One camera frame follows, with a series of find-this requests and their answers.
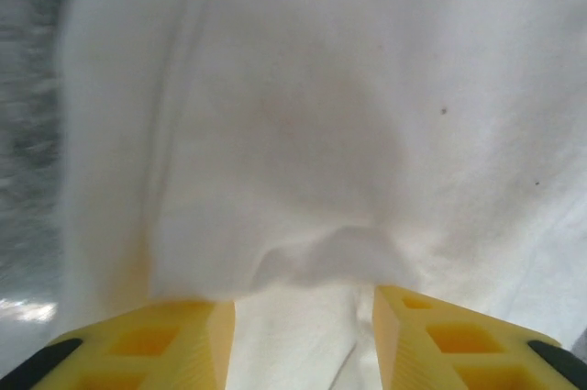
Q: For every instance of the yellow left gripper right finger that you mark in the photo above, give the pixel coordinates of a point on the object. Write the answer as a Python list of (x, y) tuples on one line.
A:
[(458, 348)]

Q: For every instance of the white t-shirt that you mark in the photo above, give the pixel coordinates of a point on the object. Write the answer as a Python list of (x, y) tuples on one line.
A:
[(321, 87)]

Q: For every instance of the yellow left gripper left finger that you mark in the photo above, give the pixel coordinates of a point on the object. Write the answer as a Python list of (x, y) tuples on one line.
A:
[(151, 348)]

